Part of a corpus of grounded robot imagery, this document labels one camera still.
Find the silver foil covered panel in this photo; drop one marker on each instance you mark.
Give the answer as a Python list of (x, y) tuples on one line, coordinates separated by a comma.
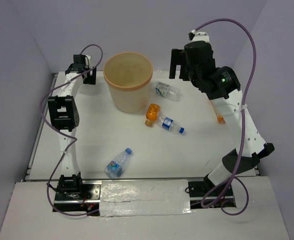
[(144, 198)]

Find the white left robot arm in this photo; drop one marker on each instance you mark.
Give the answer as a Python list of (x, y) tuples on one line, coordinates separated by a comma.
[(64, 117)]

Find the small orange juice bottle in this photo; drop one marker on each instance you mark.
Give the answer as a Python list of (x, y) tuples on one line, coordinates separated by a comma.
[(152, 114)]

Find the clear crushed bottle back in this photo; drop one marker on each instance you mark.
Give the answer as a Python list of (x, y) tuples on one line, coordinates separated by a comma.
[(160, 74)]

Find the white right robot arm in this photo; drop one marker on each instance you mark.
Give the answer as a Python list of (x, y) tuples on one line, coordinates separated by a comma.
[(223, 89)]

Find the water bottle colourful label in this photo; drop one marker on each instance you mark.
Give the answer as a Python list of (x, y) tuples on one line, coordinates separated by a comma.
[(118, 164)]

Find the beige plastic bin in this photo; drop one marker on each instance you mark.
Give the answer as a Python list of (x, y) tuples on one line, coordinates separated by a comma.
[(128, 76)]

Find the clear bottle green-white label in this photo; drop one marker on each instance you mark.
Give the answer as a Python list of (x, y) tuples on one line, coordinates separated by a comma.
[(166, 91)]

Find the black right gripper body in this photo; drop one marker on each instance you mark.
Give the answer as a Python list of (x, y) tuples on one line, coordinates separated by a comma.
[(193, 75)]

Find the tall orange drink bottle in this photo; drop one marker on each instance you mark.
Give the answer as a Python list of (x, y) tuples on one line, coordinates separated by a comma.
[(219, 116)]

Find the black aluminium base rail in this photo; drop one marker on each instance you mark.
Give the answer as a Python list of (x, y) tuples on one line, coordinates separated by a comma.
[(88, 198)]

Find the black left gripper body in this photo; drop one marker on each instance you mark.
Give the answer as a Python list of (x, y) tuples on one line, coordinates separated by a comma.
[(87, 68)]

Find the clear bottle blue label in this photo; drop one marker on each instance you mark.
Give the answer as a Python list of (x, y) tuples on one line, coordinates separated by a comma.
[(170, 125)]

